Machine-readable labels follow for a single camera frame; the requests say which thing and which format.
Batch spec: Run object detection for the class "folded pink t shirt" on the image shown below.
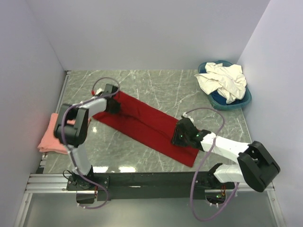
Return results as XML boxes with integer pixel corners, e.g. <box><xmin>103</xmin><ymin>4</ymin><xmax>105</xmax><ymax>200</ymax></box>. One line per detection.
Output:
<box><xmin>37</xmin><ymin>113</ymin><xmax>67</xmax><ymax>155</ymax></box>

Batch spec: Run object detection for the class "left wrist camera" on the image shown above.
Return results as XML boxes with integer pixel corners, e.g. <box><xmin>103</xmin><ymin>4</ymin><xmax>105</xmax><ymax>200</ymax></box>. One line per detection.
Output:
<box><xmin>91</xmin><ymin>88</ymin><xmax>104</xmax><ymax>96</ymax></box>

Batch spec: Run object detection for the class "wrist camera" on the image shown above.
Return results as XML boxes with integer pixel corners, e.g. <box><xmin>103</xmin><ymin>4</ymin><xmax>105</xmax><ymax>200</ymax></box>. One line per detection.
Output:
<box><xmin>181</xmin><ymin>112</ymin><xmax>194</xmax><ymax>123</ymax></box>
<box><xmin>91</xmin><ymin>88</ymin><xmax>104</xmax><ymax>96</ymax></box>

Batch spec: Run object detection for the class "blue t shirt in basket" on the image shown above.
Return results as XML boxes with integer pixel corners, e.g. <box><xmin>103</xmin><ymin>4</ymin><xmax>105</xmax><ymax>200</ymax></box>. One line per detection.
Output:
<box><xmin>210</xmin><ymin>91</ymin><xmax>243</xmax><ymax>105</ymax></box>

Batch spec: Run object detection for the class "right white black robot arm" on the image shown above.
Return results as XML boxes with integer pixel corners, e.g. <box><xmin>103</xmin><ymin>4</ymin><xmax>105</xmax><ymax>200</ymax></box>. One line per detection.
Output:
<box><xmin>171</xmin><ymin>118</ymin><xmax>281</xmax><ymax>192</ymax></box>

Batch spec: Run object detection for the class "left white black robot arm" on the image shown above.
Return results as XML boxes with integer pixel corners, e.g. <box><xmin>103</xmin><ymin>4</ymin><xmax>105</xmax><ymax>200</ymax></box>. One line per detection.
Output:
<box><xmin>53</xmin><ymin>84</ymin><xmax>120</xmax><ymax>190</ymax></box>

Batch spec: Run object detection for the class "white crumpled t shirt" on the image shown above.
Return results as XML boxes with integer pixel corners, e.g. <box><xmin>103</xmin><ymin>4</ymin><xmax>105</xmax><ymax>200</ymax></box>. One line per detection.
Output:
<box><xmin>195</xmin><ymin>62</ymin><xmax>247</xmax><ymax>104</ymax></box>

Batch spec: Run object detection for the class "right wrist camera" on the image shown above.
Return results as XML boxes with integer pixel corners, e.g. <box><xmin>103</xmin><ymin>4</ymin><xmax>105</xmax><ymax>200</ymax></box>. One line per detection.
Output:
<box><xmin>181</xmin><ymin>112</ymin><xmax>194</xmax><ymax>123</ymax></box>

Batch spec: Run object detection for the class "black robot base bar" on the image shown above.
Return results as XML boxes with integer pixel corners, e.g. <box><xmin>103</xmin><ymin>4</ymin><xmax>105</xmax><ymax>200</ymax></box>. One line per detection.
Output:
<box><xmin>66</xmin><ymin>172</ymin><xmax>236</xmax><ymax>204</ymax></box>

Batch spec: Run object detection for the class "teal plastic laundry basket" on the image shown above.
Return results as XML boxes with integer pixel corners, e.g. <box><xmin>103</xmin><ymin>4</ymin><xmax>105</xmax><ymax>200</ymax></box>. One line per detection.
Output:
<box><xmin>198</xmin><ymin>60</ymin><xmax>252</xmax><ymax>111</ymax></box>

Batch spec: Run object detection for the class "red t shirt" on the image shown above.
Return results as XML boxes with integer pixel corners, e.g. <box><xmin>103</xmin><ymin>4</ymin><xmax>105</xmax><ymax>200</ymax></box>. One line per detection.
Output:
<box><xmin>93</xmin><ymin>91</ymin><xmax>199</xmax><ymax>167</ymax></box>

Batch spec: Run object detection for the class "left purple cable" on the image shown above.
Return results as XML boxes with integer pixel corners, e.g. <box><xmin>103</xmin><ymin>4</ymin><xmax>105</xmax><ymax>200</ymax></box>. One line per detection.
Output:
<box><xmin>61</xmin><ymin>77</ymin><xmax>121</xmax><ymax>210</ymax></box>

